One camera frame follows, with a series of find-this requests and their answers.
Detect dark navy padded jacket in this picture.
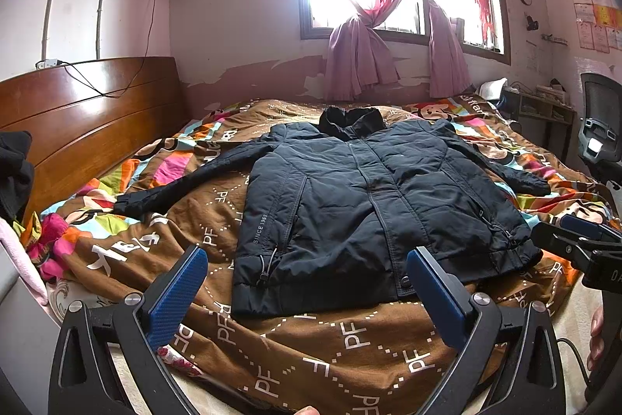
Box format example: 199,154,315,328
115,106,550,319

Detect black clothes pile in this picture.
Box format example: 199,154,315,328
0,131,35,223

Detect right hand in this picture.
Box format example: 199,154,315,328
587,305,605,371

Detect left hand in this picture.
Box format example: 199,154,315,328
294,406,320,415

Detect black office chair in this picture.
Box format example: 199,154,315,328
579,73,622,186

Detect pink pillow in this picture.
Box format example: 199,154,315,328
0,218,49,306

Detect cluttered side desk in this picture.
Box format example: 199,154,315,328
498,86,576,162

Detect wooden bed headboard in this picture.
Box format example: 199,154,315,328
1,57,190,213

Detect white power strip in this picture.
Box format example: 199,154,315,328
35,59,62,70

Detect paper wall posters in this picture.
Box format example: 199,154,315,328
573,0,621,54

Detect black power cable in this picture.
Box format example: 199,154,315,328
58,0,161,100

